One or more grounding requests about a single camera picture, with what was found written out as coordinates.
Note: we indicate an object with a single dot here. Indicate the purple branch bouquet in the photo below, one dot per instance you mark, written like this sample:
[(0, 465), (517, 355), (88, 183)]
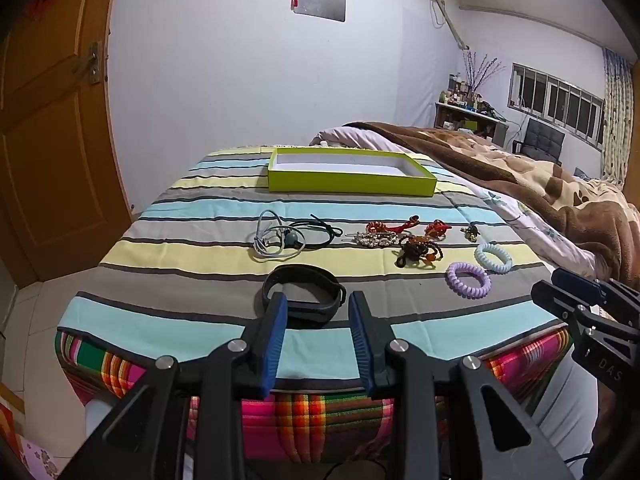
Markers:
[(477, 70)]

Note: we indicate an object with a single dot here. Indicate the metal door latch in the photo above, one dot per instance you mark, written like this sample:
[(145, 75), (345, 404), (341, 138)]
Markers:
[(95, 62)]

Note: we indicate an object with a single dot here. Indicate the cluster of bottles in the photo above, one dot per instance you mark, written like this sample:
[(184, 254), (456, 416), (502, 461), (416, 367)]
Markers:
[(462, 92)]

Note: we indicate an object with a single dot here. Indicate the black wristband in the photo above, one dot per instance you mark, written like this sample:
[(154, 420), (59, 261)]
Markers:
[(335, 292)]

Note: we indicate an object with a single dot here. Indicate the orange red bead ornament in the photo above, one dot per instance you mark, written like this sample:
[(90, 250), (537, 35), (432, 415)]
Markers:
[(437, 229)]

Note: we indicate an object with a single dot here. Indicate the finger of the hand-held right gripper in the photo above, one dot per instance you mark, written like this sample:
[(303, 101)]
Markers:
[(552, 300), (580, 285)]

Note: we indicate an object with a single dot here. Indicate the patterned curtain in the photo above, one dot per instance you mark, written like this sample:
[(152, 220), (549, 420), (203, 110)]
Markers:
[(617, 115)]

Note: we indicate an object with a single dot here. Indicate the air conditioner pipe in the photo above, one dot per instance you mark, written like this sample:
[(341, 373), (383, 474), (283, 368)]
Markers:
[(450, 20)]

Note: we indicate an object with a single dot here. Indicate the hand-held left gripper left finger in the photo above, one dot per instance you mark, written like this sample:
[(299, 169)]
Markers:
[(277, 340)]

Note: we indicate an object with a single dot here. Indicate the black chair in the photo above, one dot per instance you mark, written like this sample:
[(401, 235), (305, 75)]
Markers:
[(542, 140)]

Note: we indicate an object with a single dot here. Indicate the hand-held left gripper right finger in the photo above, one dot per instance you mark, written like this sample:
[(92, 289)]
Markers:
[(360, 340)]

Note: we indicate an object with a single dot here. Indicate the wooden door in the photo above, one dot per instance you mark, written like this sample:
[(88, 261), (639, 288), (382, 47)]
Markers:
[(50, 160)]

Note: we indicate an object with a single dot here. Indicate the person's right leg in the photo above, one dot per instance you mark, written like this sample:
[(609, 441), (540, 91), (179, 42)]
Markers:
[(565, 410)]

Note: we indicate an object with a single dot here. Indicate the barred window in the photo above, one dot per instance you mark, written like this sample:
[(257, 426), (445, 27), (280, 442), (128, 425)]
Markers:
[(555, 102)]

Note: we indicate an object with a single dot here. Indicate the white wall shelf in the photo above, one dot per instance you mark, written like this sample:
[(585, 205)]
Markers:
[(470, 115)]

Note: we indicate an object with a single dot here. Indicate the lime green shallow box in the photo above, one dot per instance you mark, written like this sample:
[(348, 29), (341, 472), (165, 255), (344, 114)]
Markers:
[(350, 182)]

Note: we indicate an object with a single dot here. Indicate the striped bed sheet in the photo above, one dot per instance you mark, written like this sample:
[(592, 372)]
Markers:
[(200, 260)]

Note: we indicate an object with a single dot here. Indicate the bright plaid mattress cover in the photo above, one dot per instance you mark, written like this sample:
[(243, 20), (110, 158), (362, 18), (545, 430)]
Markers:
[(310, 420)]

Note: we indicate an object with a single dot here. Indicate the brown plush blanket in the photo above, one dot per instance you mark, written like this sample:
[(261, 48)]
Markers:
[(525, 170)]

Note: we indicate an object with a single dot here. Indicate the pink floral bag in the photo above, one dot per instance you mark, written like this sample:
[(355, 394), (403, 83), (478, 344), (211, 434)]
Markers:
[(30, 455)]

